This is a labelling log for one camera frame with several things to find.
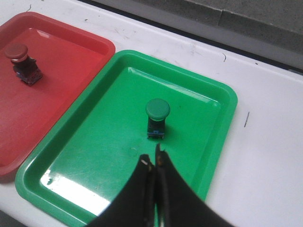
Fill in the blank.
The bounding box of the red mushroom push button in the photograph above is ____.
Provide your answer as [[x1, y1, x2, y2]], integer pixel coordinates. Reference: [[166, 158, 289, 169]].
[[4, 43, 43, 86]]

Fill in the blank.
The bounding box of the green plastic tray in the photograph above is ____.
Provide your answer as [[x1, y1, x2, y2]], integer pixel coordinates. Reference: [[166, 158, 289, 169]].
[[15, 50, 238, 227]]

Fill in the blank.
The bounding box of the red plastic tray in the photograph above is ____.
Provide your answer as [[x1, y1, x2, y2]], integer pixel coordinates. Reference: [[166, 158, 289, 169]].
[[0, 12, 116, 179]]

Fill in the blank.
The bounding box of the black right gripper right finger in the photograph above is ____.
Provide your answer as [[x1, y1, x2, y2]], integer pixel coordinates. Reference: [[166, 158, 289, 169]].
[[155, 143, 233, 227]]

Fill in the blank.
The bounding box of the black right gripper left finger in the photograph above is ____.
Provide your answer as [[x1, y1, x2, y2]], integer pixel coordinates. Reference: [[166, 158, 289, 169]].
[[87, 154, 155, 227]]

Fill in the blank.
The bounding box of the green mushroom push button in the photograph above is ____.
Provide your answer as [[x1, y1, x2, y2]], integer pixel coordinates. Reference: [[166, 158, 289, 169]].
[[145, 98, 170, 139]]

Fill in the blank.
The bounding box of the grey stone counter ledge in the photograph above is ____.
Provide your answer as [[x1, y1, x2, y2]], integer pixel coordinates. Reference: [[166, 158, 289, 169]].
[[89, 0, 303, 72]]

